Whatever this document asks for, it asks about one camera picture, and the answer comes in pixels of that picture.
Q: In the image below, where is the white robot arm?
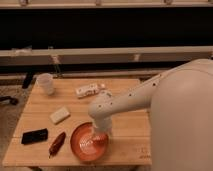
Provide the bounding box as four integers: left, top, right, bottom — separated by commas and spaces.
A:
89, 59, 213, 171

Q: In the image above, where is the dark red snack packet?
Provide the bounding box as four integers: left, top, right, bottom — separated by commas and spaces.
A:
49, 132, 66, 157

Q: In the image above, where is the clear plastic cup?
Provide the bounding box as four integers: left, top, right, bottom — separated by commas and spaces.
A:
36, 73, 54, 95

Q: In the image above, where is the white snack package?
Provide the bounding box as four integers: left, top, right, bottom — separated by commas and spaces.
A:
75, 83, 107, 99

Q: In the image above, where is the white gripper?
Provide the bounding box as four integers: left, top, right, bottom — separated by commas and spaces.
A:
91, 117, 113, 141

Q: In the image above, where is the black chair base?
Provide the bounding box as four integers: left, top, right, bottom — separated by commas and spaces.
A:
0, 96, 19, 105

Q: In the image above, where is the black rectangular phone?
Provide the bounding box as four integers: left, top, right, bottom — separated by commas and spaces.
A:
21, 129, 48, 145

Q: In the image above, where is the wooden table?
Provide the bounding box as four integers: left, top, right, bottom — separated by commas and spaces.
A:
3, 79, 151, 167

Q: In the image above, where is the white rectangular sponge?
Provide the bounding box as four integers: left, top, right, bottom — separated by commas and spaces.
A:
50, 107, 70, 124

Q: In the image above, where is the orange ceramic bowl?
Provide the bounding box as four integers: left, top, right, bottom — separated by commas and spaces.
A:
70, 122, 109, 162

